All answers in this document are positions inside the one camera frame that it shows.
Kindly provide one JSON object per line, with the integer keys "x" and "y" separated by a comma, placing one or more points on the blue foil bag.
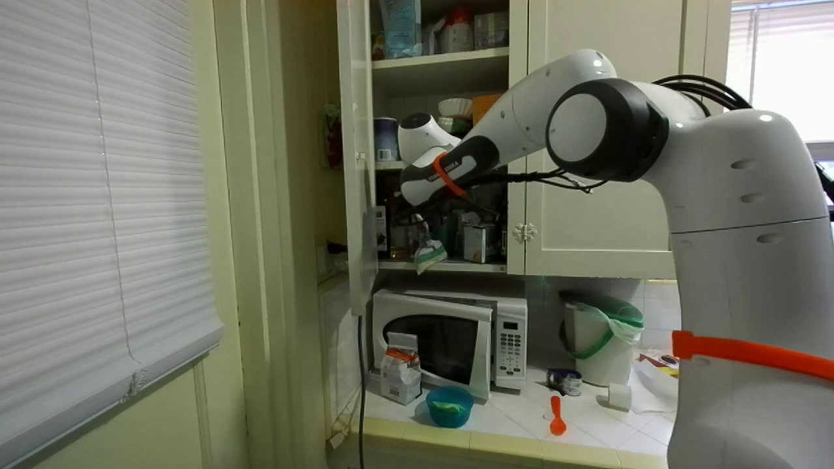
{"x": 400, "y": 26}

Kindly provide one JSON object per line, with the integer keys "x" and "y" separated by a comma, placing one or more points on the white bottle red cap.
{"x": 454, "y": 34}

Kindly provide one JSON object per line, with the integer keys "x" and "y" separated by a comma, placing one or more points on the cream wall cabinet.
{"x": 434, "y": 67}

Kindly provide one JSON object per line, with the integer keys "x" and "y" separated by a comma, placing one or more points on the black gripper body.
{"x": 417, "y": 222}

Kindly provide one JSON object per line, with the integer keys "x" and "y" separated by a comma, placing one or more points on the orange plastic spoon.
{"x": 556, "y": 422}

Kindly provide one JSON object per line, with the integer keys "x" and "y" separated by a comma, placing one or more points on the orange container white cap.
{"x": 482, "y": 108}

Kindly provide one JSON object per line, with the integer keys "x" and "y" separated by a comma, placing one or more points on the metal can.
{"x": 481, "y": 244}

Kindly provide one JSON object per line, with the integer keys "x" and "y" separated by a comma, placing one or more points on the open cream cabinet door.
{"x": 354, "y": 158}

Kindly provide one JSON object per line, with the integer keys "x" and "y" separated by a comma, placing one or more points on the printed plastic package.
{"x": 658, "y": 371}

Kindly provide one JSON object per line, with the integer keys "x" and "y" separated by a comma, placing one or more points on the clear glass jar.
{"x": 490, "y": 29}

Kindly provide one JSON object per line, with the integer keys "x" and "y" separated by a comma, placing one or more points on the silver white microwave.
{"x": 509, "y": 339}

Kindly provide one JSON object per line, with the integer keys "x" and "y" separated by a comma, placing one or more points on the blue plastic bowl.
{"x": 447, "y": 414}

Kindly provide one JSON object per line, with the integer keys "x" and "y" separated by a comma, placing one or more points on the closed cream cabinet door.
{"x": 600, "y": 235}

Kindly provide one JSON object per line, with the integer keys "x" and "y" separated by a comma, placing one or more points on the green white electric kettle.
{"x": 600, "y": 356}

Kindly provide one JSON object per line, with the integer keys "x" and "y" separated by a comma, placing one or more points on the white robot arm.
{"x": 745, "y": 262}

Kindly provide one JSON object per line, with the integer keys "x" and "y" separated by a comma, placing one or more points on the white window blind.
{"x": 105, "y": 173}

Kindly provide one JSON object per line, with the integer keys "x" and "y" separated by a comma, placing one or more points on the small white orange carton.
{"x": 400, "y": 378}

